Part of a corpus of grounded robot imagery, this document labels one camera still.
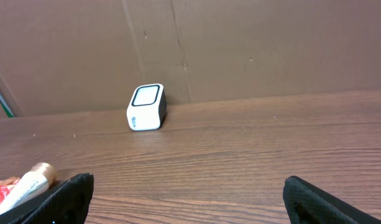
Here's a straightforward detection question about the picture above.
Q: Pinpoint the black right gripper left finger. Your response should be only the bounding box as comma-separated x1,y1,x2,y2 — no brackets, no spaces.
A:
0,173,94,224

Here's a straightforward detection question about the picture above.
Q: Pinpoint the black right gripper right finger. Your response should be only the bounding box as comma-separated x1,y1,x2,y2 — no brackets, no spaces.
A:
283,176,381,224

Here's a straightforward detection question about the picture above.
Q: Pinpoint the orange spaghetti packet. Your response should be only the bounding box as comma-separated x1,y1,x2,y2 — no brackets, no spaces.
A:
0,177,21,204

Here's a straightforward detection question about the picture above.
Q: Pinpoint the white tube with gold cap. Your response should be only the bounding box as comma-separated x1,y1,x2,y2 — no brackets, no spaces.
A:
0,162,58,215

